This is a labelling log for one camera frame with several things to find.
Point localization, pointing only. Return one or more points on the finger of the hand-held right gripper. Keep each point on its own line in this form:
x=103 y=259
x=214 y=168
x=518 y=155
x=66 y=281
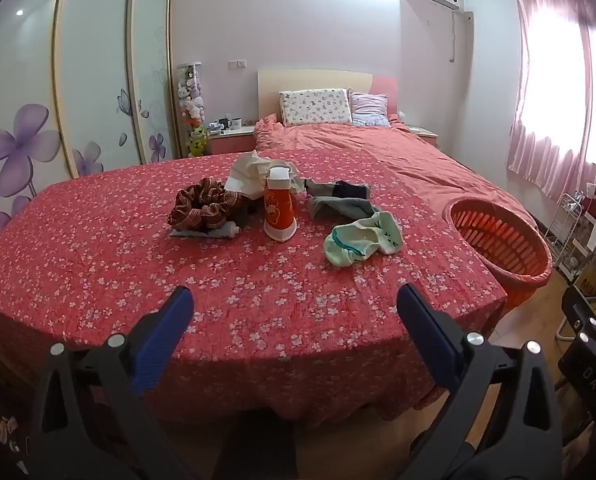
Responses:
x=578 y=310

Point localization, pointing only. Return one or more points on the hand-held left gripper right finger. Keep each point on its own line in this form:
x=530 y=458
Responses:
x=428 y=335

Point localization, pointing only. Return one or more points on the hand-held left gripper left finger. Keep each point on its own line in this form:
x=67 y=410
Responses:
x=162 y=332

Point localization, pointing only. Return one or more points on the orange plastic basket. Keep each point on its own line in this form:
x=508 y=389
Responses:
x=498 y=250

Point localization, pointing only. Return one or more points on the grey squeezed tube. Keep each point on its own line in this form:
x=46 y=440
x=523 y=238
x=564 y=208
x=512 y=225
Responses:
x=217 y=232

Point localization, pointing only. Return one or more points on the light green sock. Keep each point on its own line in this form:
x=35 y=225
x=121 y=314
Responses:
x=390 y=232
x=345 y=250

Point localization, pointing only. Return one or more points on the white cloth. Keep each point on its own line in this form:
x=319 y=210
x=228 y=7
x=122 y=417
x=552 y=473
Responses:
x=245 y=175

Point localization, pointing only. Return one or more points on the brown cardboard box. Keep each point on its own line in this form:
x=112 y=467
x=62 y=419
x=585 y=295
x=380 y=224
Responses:
x=590 y=280

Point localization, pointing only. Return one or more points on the red floral tablecloth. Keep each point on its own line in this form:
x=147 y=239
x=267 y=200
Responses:
x=127 y=260

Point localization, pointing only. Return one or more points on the brown plaid scrunchie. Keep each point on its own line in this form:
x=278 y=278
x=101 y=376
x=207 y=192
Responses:
x=202 y=205

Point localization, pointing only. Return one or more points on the grey sock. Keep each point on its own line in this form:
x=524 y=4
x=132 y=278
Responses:
x=343 y=207

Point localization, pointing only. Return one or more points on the dark navy sock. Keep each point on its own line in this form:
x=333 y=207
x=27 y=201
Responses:
x=350 y=190

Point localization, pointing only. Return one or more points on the red and white bottle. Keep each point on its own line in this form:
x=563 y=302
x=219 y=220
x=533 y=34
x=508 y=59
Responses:
x=280 y=210

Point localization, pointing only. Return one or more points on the salmon red duvet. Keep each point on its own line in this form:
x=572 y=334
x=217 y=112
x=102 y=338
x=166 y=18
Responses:
x=378 y=160

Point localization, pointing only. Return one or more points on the green plush toy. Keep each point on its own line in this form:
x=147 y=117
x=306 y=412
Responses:
x=197 y=140

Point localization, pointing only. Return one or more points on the pink and white nightstand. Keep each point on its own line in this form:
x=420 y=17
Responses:
x=423 y=132
x=232 y=142

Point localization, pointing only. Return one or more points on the white mug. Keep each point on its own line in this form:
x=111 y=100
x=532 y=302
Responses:
x=235 y=123

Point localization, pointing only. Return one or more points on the pink curtain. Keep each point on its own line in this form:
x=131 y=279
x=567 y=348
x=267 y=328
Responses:
x=553 y=85

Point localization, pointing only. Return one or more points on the pink striped pillow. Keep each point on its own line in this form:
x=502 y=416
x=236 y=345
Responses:
x=370 y=107

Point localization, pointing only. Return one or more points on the white floral pillow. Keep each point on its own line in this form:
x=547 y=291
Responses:
x=315 y=107

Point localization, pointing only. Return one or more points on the wardrobe with purple flower doors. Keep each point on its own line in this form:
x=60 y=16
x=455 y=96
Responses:
x=37 y=85

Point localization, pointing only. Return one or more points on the beige and pink headboard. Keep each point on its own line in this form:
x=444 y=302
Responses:
x=308 y=80

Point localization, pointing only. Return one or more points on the white air conditioner pipe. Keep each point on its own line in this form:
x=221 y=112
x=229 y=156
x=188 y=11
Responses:
x=453 y=35

